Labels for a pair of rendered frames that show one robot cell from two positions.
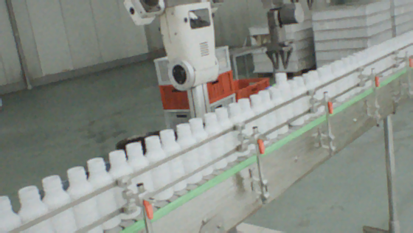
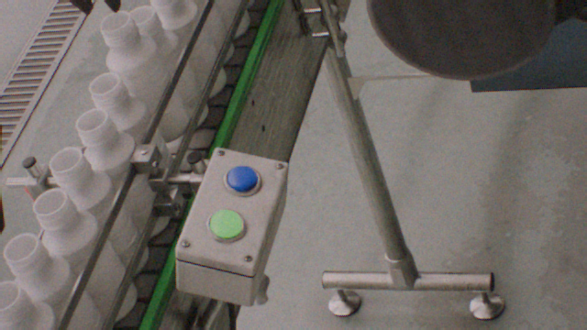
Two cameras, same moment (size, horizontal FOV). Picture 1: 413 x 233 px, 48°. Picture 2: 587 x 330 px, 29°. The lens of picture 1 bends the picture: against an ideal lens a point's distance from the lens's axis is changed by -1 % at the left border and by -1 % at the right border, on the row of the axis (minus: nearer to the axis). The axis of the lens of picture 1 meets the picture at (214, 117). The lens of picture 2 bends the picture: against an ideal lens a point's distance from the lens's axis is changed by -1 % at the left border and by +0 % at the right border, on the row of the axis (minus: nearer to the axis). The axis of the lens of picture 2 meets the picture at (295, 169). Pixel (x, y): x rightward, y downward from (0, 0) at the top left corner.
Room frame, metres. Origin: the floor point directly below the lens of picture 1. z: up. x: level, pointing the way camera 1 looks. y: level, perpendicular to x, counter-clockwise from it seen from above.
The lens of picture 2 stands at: (2.70, -0.38, 1.86)
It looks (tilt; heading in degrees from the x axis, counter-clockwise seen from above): 42 degrees down; 167
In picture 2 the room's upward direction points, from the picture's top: 21 degrees counter-clockwise
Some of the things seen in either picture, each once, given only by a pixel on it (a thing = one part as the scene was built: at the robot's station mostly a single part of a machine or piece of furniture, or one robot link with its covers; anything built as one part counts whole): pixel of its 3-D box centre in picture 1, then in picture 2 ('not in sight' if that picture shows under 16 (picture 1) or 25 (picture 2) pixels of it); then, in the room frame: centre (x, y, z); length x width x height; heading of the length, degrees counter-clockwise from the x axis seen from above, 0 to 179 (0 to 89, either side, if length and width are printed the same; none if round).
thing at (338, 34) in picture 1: (354, 37); not in sight; (8.18, -2.66, 0.59); 1.24 x 1.03 x 1.17; 140
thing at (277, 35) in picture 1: (277, 35); not in sight; (1.63, -0.26, 1.34); 0.10 x 0.07 x 0.07; 48
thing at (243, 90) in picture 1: (239, 95); not in sight; (4.73, -0.29, 0.55); 0.61 x 0.41 x 0.22; 141
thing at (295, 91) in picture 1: (293, 102); (132, 137); (1.67, -0.30, 1.08); 0.06 x 0.06 x 0.17
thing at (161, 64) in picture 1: (193, 65); not in sight; (4.14, 0.11, 1.00); 0.61 x 0.41 x 0.22; 145
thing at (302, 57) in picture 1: (289, 46); not in sight; (9.18, -1.69, 0.50); 1.23 x 1.05 x 1.00; 136
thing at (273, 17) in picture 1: (276, 18); not in sight; (1.63, -0.27, 1.40); 0.07 x 0.06 x 0.07; 47
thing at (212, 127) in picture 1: (214, 141); not in sight; (1.33, 0.01, 1.08); 0.06 x 0.06 x 0.17
